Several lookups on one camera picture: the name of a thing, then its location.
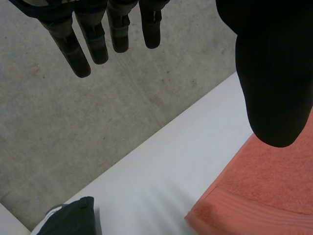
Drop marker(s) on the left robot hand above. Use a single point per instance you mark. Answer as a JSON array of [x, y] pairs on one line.
[[271, 73]]

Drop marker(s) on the dark blue cloth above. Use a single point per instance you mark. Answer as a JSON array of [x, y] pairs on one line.
[[71, 218]]

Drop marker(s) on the coral towel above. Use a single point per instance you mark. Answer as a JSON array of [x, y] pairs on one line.
[[254, 195]]

